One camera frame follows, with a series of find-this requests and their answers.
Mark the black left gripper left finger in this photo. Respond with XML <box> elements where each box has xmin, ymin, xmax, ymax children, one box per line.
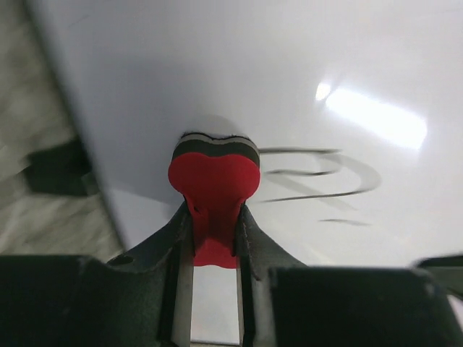
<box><xmin>1</xmin><ymin>205</ymin><xmax>190</xmax><ymax>346</ymax></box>

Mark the small black-framed whiteboard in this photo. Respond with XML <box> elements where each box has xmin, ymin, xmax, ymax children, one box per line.
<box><xmin>21</xmin><ymin>0</ymin><xmax>463</xmax><ymax>344</ymax></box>

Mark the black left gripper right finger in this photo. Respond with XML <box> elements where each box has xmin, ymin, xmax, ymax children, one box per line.
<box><xmin>235</xmin><ymin>207</ymin><xmax>462</xmax><ymax>346</ymax></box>

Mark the red and black eraser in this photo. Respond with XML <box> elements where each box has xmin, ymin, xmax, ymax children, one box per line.
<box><xmin>168</xmin><ymin>132</ymin><xmax>261</xmax><ymax>269</ymax></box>

